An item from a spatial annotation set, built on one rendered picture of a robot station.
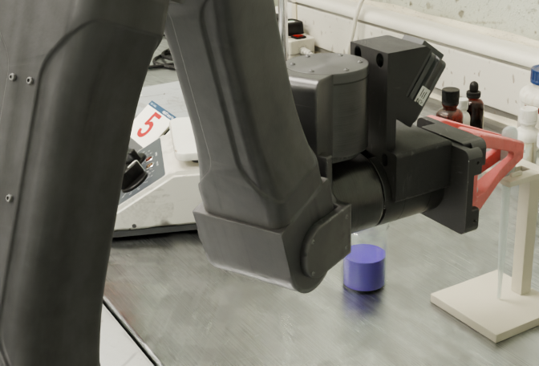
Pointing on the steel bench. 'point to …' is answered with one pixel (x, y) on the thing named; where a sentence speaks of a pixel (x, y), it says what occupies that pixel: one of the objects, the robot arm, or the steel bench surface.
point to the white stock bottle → (530, 93)
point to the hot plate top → (183, 139)
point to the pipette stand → (528, 197)
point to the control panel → (156, 171)
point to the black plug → (295, 26)
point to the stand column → (282, 6)
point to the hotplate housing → (163, 200)
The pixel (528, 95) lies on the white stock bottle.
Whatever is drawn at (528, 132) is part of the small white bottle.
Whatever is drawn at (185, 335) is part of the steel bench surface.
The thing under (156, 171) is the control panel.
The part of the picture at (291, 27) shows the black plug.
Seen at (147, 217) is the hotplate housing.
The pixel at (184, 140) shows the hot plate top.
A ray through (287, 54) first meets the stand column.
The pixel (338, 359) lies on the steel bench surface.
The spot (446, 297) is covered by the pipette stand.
